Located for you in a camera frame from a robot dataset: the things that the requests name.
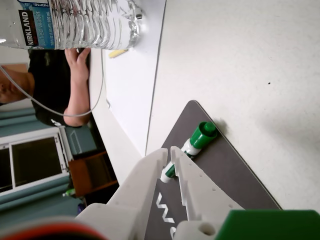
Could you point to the clear plastic water bottle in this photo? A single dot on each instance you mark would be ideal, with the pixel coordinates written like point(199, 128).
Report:
point(75, 25)

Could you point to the green whiteboard marker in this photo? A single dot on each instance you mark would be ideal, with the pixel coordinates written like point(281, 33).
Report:
point(200, 137)

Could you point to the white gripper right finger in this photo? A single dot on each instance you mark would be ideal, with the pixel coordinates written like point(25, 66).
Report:
point(200, 195)

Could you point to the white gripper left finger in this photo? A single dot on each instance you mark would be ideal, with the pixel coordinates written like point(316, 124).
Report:
point(135, 190)

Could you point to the small green bottle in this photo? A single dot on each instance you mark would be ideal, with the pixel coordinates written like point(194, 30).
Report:
point(68, 192)

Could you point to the white framed window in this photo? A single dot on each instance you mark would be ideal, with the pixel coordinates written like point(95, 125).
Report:
point(35, 160)

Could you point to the dark grey mat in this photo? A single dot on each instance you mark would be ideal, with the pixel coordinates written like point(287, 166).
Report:
point(225, 175)

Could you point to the person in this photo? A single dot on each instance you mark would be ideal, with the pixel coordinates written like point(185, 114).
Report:
point(50, 82)

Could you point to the person's hand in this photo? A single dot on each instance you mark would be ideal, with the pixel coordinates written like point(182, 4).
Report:
point(78, 67)

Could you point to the large white sheet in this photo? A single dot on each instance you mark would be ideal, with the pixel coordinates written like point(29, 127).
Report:
point(132, 87)

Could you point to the brown wooden shelf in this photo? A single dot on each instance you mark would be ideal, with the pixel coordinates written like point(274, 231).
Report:
point(92, 175)

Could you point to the small yellow object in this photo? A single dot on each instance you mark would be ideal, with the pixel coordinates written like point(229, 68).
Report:
point(117, 53)

